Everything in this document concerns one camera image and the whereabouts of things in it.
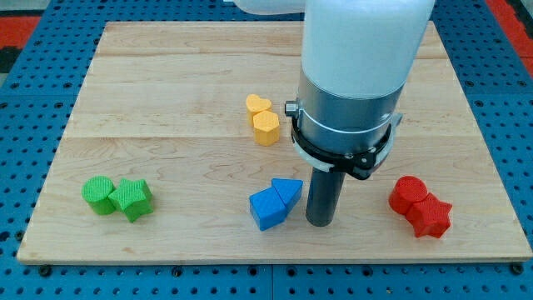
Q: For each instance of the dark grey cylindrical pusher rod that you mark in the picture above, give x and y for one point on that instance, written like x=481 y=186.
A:
x=324 y=192

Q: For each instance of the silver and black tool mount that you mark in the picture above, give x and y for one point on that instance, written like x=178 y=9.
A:
x=337 y=134

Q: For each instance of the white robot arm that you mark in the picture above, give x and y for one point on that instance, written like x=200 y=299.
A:
x=356 y=56

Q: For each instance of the blue triangle block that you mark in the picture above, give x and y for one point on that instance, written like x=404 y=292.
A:
x=288 y=190

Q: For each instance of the blue cube block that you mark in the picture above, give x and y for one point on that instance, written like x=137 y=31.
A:
x=267 y=208

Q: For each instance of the yellow hexagon block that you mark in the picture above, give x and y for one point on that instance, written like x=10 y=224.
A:
x=266 y=127

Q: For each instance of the red cylinder block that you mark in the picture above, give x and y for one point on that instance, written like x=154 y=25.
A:
x=407 y=191

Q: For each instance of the yellow heart block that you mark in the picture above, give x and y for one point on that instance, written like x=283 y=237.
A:
x=256 y=104

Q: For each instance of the red star block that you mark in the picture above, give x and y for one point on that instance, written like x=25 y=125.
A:
x=430 y=217

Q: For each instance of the light wooden board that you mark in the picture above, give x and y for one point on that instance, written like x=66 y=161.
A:
x=165 y=102

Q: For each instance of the green star block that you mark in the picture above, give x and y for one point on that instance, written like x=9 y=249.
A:
x=133 y=198

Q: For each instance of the green cylinder block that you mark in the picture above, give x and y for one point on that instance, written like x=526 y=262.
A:
x=96 y=191

